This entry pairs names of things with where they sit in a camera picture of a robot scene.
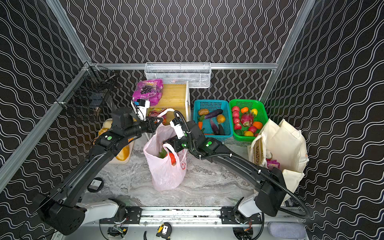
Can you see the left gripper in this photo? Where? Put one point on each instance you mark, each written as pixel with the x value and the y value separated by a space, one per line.
pixel 152 124

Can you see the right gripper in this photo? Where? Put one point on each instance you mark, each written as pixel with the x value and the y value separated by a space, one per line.
pixel 170 142

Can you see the pink plastic bag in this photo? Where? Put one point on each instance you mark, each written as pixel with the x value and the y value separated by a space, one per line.
pixel 167 165

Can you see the red soda can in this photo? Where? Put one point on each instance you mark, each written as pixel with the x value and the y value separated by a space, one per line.
pixel 269 155

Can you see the purple snack bag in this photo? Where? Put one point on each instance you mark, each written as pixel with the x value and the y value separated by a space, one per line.
pixel 149 90
pixel 273 164

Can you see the cream canvas tote bag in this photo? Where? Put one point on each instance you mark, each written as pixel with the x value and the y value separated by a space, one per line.
pixel 288 146

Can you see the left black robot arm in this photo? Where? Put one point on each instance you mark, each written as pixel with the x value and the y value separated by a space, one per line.
pixel 59 208

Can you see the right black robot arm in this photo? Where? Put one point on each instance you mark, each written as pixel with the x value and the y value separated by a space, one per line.
pixel 269 184

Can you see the brown potato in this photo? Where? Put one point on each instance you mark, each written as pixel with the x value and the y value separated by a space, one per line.
pixel 202 112

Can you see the red Fox's candy bag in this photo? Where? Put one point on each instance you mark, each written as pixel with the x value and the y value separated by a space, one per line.
pixel 155 112

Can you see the teal plastic basket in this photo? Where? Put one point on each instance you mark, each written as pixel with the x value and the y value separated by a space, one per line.
pixel 220 126

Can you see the beige bread tray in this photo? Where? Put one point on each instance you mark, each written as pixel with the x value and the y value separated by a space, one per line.
pixel 124 155

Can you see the purple eggplant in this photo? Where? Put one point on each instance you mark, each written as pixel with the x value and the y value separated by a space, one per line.
pixel 213 114

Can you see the white wooden two-tier shelf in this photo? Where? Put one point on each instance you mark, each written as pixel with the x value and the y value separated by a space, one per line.
pixel 175 97

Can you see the pink dragon fruit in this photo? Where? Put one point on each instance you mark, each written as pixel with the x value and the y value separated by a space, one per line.
pixel 247 119

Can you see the green plastic basket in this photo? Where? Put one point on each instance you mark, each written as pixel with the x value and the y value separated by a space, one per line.
pixel 239 107

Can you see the black round puck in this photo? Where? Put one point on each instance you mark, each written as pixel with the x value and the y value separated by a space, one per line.
pixel 96 185

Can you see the yellow black tape measure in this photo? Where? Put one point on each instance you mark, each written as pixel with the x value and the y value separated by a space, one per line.
pixel 164 231

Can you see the white wire wall basket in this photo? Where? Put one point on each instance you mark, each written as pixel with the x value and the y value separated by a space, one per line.
pixel 196 75

